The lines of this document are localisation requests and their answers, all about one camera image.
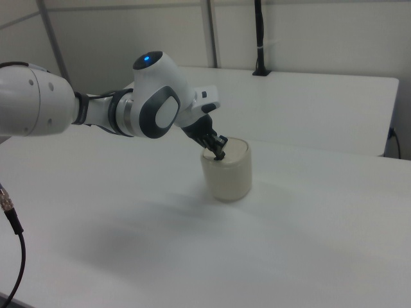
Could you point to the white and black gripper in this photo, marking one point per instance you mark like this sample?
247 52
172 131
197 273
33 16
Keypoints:
199 126

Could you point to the beige trash bin with lid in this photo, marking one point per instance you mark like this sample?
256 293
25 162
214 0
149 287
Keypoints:
228 179

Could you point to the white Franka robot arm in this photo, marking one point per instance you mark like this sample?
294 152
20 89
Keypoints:
154 96

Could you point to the white adjacent table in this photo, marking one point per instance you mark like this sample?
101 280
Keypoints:
321 106

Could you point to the black stand pole with clamp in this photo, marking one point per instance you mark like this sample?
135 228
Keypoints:
259 32

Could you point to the grey partition post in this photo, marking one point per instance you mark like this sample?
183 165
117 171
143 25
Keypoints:
53 35
212 32

